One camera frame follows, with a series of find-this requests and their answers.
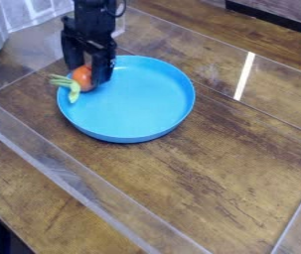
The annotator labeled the clear acrylic barrier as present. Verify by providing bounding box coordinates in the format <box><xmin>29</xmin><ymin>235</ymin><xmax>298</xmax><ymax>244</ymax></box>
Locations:
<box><xmin>0</xmin><ymin>9</ymin><xmax>301</xmax><ymax>254</ymax></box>

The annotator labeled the orange toy carrot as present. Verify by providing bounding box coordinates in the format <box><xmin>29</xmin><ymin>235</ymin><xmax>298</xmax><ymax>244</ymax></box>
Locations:
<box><xmin>49</xmin><ymin>64</ymin><xmax>93</xmax><ymax>103</ymax></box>

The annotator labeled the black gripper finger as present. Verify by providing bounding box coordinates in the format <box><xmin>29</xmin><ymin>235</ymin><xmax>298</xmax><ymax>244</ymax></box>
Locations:
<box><xmin>61</xmin><ymin>33</ymin><xmax>84</xmax><ymax>70</ymax></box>
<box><xmin>91</xmin><ymin>47</ymin><xmax>115</xmax><ymax>87</ymax></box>

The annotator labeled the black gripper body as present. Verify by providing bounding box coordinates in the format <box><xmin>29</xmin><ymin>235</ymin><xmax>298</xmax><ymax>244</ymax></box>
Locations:
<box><xmin>60</xmin><ymin>0</ymin><xmax>119</xmax><ymax>51</ymax></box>

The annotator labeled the blue round tray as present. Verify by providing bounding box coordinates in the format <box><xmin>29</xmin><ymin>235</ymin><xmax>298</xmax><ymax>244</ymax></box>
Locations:
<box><xmin>57</xmin><ymin>56</ymin><xmax>195</xmax><ymax>143</ymax></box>

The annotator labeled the white patterned curtain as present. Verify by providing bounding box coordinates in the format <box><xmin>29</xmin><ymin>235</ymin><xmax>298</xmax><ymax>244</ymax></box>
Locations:
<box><xmin>0</xmin><ymin>0</ymin><xmax>75</xmax><ymax>50</ymax></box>

